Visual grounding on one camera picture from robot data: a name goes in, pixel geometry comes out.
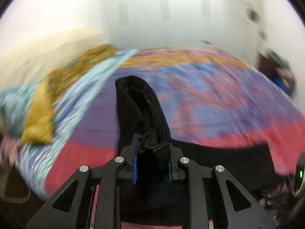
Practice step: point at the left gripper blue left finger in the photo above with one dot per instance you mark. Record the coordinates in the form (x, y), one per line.
(89, 194)

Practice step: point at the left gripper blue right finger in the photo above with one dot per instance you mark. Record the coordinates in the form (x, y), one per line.
(222, 185)

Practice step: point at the black pants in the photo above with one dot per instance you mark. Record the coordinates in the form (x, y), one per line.
(157, 194)

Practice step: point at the white bedroom door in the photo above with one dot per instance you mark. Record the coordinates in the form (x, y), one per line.
(252, 42)

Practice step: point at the blue white striped sheet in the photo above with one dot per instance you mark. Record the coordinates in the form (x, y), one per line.
(36, 159)

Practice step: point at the yellow floral blanket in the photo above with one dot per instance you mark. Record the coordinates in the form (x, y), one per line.
(40, 121)

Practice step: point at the basket with clothes pile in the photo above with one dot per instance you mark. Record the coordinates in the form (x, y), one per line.
(285, 79)

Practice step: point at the colourful striped floral quilt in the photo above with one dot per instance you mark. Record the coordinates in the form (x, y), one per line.
(208, 98)

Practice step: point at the teal floral pillow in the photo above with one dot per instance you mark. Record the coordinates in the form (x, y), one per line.
(15, 104)

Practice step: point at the dark wooden nightstand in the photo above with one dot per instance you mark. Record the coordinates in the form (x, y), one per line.
(268, 67)

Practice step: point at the grey garment on nightstand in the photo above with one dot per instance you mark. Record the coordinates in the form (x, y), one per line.
(282, 62)

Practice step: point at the cream padded headboard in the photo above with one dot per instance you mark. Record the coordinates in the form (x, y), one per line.
(35, 59)

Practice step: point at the black round door hanging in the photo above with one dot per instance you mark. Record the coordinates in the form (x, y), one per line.
(253, 16)

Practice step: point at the white wardrobe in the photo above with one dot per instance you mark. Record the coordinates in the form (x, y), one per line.
(144, 24)

